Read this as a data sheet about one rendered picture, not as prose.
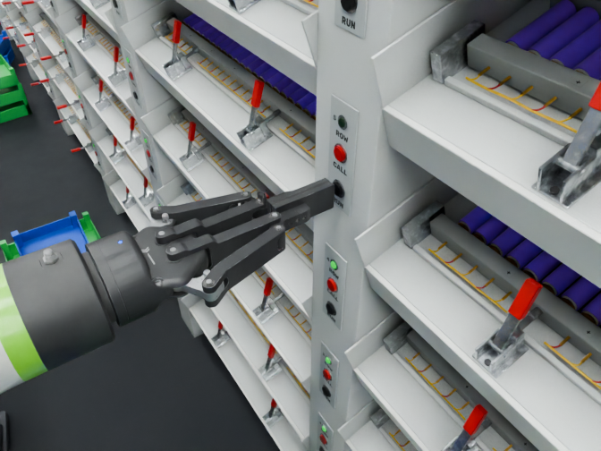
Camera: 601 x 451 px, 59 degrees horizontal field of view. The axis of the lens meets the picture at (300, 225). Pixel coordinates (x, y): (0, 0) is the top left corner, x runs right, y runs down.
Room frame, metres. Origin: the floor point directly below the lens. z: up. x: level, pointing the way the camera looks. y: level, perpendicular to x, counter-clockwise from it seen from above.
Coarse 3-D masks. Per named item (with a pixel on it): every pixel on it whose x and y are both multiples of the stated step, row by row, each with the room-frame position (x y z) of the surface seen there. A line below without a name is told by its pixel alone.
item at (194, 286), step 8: (208, 272) 0.31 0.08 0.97; (192, 280) 0.30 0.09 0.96; (200, 280) 0.30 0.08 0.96; (176, 288) 0.30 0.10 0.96; (184, 288) 0.30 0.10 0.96; (192, 288) 0.30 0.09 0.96; (200, 288) 0.30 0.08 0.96; (200, 296) 0.29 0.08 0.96; (208, 296) 0.29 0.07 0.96; (216, 296) 0.29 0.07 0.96
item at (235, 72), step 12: (168, 24) 0.99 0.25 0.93; (168, 36) 0.98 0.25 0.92; (180, 36) 0.96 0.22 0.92; (192, 36) 0.92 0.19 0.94; (180, 48) 0.92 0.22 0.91; (204, 48) 0.87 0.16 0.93; (216, 48) 0.86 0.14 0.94; (204, 60) 0.86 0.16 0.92; (216, 60) 0.82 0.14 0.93; (228, 60) 0.82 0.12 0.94; (228, 72) 0.80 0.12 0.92; (240, 72) 0.77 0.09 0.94; (240, 84) 0.77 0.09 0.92; (252, 84) 0.73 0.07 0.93; (264, 84) 0.73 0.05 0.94; (240, 96) 0.74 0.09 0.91; (264, 96) 0.70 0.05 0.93; (276, 96) 0.69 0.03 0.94; (276, 108) 0.67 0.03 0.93; (288, 108) 0.66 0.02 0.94; (288, 120) 0.65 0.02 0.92; (300, 120) 0.63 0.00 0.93; (312, 120) 0.62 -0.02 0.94; (300, 132) 0.63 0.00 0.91; (312, 132) 0.60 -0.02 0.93; (312, 156) 0.57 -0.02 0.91
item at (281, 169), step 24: (168, 0) 1.03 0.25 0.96; (144, 24) 1.00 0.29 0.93; (144, 48) 0.98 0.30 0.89; (168, 48) 0.95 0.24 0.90; (192, 48) 0.93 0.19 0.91; (192, 72) 0.85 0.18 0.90; (216, 72) 0.83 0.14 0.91; (192, 96) 0.79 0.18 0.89; (216, 96) 0.77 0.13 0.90; (216, 120) 0.71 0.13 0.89; (240, 120) 0.70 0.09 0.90; (240, 144) 0.64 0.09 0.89; (264, 144) 0.63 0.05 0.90; (312, 144) 0.61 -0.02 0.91; (264, 168) 0.58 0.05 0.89; (288, 168) 0.57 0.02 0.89; (312, 168) 0.56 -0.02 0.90
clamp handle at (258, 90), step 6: (258, 84) 0.64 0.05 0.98; (258, 90) 0.64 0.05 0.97; (252, 96) 0.65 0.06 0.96; (258, 96) 0.64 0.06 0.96; (252, 102) 0.64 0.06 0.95; (258, 102) 0.64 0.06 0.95; (252, 108) 0.64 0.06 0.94; (252, 114) 0.64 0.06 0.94; (252, 120) 0.64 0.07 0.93; (252, 126) 0.64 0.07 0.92
